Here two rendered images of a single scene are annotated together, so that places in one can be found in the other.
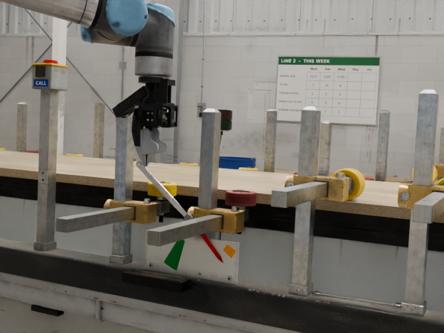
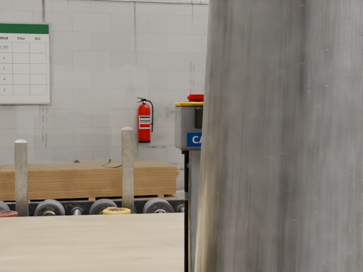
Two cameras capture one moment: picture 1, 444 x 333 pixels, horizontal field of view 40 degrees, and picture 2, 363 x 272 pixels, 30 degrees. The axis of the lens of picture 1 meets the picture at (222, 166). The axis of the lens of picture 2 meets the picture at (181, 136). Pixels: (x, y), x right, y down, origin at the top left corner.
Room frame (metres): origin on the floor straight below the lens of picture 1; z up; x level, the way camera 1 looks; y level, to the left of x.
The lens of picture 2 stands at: (0.88, 1.08, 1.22)
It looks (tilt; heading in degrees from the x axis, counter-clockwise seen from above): 3 degrees down; 326
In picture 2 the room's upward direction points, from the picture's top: straight up
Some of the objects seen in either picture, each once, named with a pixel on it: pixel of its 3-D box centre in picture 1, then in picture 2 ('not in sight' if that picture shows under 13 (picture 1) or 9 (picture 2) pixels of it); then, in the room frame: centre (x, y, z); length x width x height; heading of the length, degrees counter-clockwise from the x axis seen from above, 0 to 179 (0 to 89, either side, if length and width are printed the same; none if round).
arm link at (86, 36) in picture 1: (108, 23); not in sight; (1.40, 0.27, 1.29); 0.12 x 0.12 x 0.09; 26
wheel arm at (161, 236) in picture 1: (204, 225); not in sight; (1.38, 0.03, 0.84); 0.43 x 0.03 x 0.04; 154
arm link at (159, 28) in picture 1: (153, 32); not in sight; (1.46, 0.18, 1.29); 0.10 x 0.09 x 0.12; 116
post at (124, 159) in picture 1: (123, 192); not in sight; (1.59, 0.26, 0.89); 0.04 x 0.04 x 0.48; 64
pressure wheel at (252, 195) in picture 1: (240, 211); not in sight; (1.56, -0.05, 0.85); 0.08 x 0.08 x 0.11
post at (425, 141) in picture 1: (421, 205); not in sight; (1.26, -0.42, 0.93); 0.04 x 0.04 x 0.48; 64
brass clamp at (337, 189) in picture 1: (316, 187); not in sight; (1.36, -0.21, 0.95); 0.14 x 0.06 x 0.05; 64
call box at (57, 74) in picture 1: (49, 78); (200, 127); (1.70, 0.49, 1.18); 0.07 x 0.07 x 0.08; 64
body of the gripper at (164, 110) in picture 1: (154, 103); not in sight; (1.46, 0.17, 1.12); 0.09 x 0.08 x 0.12; 64
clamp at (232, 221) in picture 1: (215, 219); not in sight; (1.47, 0.01, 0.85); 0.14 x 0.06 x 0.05; 64
